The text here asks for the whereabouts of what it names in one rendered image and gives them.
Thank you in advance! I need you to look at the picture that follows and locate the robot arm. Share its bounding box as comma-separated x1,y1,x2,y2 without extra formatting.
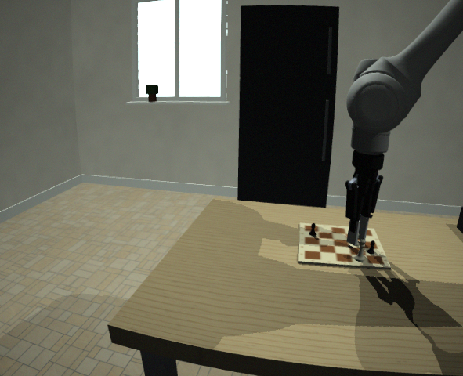
346,0,463,155

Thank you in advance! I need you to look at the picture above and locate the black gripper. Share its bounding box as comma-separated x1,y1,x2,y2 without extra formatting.
345,150,384,245

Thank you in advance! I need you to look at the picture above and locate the brown and cream chessboard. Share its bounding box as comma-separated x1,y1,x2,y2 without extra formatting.
298,223,391,270

